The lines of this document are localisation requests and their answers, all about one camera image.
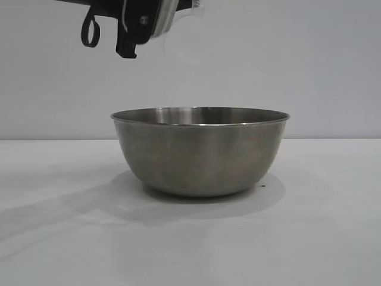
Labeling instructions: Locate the black cable loop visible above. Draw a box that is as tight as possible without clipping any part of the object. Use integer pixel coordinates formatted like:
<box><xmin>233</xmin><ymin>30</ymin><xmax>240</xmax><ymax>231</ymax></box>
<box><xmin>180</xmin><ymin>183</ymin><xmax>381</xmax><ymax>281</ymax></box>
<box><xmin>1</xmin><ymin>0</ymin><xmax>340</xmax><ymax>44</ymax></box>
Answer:
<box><xmin>80</xmin><ymin>5</ymin><xmax>101</xmax><ymax>48</ymax></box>

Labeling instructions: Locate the stainless steel mixing bowl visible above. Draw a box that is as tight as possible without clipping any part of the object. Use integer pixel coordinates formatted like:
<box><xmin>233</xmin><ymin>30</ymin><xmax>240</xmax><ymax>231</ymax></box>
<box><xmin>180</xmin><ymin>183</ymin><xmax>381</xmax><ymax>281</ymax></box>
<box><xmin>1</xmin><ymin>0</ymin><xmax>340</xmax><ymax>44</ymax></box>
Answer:
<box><xmin>110</xmin><ymin>106</ymin><xmax>291</xmax><ymax>198</ymax></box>

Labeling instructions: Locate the clear plastic measuring cup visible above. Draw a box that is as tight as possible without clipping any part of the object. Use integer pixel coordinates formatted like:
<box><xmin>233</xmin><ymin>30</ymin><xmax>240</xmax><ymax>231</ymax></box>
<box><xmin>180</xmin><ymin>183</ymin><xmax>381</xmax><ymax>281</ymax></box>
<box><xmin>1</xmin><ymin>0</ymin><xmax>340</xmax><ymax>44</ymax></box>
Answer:
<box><xmin>150</xmin><ymin>0</ymin><xmax>207</xmax><ymax>40</ymax></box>

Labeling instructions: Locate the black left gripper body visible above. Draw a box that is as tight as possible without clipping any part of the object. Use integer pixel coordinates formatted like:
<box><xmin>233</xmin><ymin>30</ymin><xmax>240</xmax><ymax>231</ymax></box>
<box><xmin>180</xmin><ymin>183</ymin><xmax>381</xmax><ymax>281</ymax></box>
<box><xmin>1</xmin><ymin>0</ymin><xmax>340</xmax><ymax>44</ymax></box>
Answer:
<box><xmin>120</xmin><ymin>0</ymin><xmax>167</xmax><ymax>45</ymax></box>

